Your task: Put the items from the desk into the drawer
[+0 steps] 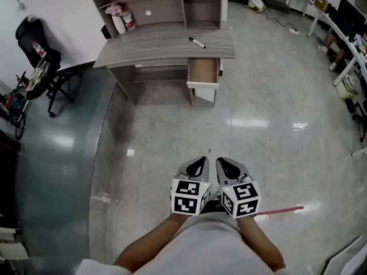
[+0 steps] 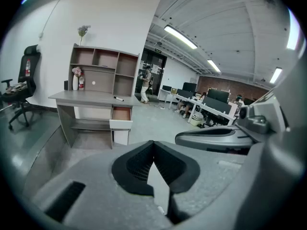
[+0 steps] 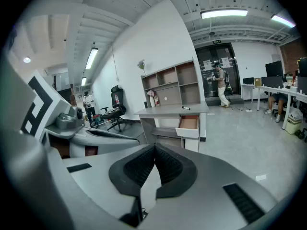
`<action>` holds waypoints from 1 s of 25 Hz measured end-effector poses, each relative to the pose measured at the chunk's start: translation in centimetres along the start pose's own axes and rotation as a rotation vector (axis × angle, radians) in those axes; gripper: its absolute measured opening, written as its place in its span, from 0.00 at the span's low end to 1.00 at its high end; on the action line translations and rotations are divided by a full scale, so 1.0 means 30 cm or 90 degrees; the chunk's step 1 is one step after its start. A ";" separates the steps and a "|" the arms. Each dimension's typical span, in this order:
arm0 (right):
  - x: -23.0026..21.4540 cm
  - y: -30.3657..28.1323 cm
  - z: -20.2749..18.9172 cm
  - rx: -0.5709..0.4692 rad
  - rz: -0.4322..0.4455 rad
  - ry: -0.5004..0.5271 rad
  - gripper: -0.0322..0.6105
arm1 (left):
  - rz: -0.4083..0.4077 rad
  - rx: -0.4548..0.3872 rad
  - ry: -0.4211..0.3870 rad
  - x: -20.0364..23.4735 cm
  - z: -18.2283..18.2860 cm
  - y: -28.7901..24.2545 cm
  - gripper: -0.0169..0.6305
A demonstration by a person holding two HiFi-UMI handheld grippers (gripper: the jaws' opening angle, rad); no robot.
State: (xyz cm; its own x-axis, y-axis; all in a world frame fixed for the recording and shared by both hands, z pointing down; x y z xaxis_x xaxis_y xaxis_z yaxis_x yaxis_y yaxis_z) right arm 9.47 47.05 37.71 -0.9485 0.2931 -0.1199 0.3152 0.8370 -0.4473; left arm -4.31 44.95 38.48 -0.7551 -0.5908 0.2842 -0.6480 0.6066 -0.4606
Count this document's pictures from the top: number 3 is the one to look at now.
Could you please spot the grey wooden desk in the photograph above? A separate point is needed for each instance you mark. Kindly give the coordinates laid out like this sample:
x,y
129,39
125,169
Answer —
x,y
165,110

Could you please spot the black office chair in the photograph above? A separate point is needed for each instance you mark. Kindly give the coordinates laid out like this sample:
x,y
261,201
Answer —
x,y
117,106

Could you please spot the round ceiling light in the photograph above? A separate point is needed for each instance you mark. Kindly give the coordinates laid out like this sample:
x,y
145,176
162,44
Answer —
x,y
27,60

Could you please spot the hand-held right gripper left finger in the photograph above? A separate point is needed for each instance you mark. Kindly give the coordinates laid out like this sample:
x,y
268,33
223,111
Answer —
x,y
96,176

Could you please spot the black double door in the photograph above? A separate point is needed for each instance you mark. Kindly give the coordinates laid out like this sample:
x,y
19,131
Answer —
x,y
216,54

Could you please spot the pink flowers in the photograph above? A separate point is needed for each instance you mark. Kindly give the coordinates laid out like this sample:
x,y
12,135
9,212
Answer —
x,y
151,93

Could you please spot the white paper notice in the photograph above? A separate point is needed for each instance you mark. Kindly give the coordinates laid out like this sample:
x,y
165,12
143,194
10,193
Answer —
x,y
224,62
207,64

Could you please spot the long ceiling light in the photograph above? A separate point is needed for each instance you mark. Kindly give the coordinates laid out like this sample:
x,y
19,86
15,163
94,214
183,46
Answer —
x,y
83,81
223,13
283,21
92,57

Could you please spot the white vase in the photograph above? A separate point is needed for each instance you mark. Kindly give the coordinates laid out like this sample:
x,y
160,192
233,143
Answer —
x,y
152,102

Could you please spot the cardboard box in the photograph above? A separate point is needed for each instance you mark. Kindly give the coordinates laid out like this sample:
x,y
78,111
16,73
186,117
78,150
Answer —
x,y
257,82

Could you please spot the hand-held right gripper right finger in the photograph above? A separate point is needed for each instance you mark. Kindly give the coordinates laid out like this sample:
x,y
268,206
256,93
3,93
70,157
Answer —
x,y
211,176

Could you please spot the black computer monitor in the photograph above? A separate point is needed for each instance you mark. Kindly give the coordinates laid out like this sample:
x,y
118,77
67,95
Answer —
x,y
303,67
248,81
274,69
271,82

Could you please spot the white bin with bag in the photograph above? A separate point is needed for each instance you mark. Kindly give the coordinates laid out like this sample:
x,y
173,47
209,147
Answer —
x,y
293,123

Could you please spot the white drawer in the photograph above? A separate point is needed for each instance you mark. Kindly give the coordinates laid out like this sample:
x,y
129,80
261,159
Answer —
x,y
187,130

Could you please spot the small green sign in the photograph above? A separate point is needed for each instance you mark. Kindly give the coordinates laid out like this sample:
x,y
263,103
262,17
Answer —
x,y
216,42

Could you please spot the white power strip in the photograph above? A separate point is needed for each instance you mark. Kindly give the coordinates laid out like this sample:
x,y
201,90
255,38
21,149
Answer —
x,y
248,110

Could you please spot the grey wooden shelf unit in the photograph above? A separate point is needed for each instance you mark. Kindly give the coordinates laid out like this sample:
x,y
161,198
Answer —
x,y
171,95

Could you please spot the red label water bottle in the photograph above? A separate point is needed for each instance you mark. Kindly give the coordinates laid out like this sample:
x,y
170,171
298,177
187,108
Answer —
x,y
157,101

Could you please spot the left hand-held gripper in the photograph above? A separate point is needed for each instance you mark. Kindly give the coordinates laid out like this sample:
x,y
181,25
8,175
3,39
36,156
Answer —
x,y
39,102

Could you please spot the black and white marker pen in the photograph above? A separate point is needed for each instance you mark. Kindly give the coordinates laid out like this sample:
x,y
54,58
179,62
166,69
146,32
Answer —
x,y
185,107

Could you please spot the white desk with monitor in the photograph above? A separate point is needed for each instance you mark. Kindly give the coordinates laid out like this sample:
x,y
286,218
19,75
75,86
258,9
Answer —
x,y
249,86

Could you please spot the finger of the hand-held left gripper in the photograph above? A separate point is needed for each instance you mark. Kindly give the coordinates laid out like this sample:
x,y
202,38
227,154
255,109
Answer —
x,y
105,145

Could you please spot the green vacuum cleaner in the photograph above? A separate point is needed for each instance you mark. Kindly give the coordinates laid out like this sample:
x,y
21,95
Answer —
x,y
98,121

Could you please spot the purple flowers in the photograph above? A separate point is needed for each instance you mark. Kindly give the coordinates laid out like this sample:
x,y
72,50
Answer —
x,y
141,65

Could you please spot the long white desk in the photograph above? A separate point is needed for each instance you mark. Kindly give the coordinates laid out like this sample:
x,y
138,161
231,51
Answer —
x,y
287,93

